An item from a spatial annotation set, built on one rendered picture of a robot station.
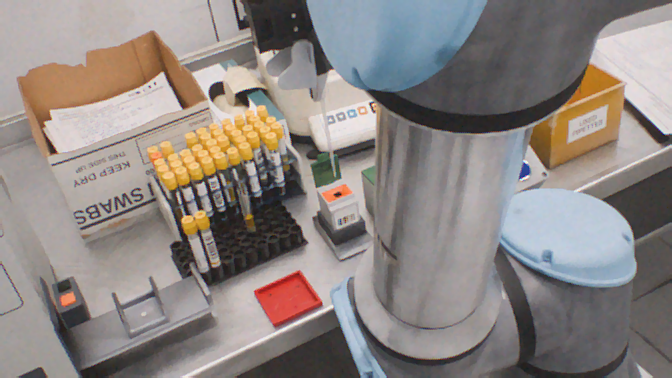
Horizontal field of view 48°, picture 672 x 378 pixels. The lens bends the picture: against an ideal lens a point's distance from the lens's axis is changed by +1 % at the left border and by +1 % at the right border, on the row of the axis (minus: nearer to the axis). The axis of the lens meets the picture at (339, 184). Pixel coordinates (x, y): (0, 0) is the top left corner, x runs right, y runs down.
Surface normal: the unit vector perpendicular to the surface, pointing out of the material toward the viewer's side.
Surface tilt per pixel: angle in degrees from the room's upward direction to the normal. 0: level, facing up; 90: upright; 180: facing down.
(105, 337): 0
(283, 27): 90
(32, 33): 90
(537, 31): 111
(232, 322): 0
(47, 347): 90
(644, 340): 0
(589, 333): 89
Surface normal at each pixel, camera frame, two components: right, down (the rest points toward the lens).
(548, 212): -0.04, -0.85
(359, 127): 0.02, -0.47
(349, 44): -0.94, 0.21
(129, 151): 0.44, 0.56
